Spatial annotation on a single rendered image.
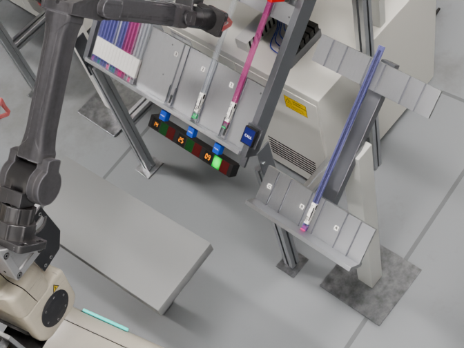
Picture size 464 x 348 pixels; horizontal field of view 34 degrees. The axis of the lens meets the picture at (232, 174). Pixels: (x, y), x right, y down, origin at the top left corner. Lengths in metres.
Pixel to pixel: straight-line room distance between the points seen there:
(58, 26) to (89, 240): 0.89
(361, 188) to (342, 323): 0.70
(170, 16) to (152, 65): 0.48
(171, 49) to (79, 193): 0.52
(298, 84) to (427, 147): 0.76
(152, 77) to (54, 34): 0.83
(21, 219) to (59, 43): 0.36
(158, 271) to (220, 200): 0.83
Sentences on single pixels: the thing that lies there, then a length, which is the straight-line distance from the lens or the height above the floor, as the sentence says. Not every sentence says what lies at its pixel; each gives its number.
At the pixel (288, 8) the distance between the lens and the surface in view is 2.06.
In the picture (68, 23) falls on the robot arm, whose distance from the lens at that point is 1.55.
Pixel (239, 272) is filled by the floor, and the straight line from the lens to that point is 2.77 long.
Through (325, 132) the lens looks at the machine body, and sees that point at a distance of 2.48.
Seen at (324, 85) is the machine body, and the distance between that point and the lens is 2.37.
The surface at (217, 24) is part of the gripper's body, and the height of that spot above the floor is 1.00.
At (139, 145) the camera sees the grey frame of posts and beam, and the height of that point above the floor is 0.16.
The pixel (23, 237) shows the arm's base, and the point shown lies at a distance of 1.61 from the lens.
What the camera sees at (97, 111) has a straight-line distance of 3.34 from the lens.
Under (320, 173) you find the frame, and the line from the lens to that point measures 2.55.
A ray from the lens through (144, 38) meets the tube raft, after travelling 2.35.
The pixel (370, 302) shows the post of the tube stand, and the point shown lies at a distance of 2.66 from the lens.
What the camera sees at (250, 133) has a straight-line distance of 2.07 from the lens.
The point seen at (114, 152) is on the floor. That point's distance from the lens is 3.19.
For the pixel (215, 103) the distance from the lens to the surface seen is 2.19.
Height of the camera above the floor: 2.46
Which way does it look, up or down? 56 degrees down
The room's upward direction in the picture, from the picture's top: 20 degrees counter-clockwise
